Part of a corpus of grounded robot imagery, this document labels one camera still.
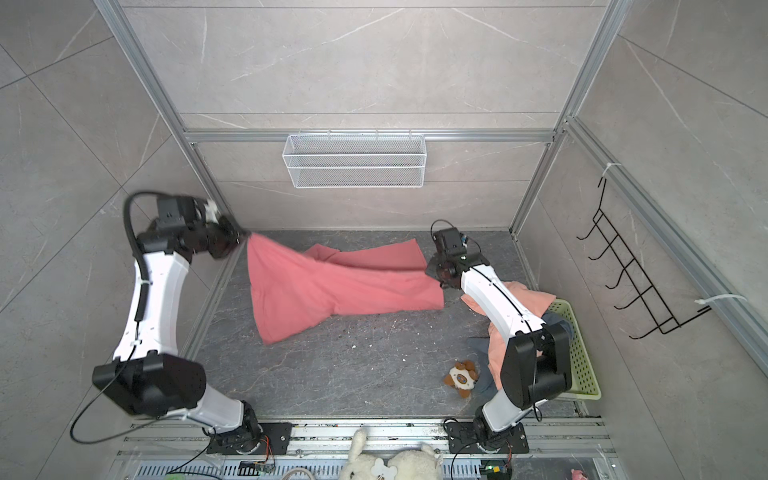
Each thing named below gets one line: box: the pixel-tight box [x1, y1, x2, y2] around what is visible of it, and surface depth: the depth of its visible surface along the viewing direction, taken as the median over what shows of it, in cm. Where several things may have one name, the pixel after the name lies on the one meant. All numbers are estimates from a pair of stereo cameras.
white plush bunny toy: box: [339, 428, 443, 480], surface depth 64 cm
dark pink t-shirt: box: [247, 233, 445, 345], surface depth 88 cm
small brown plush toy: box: [443, 360, 479, 399], surface depth 83 cm
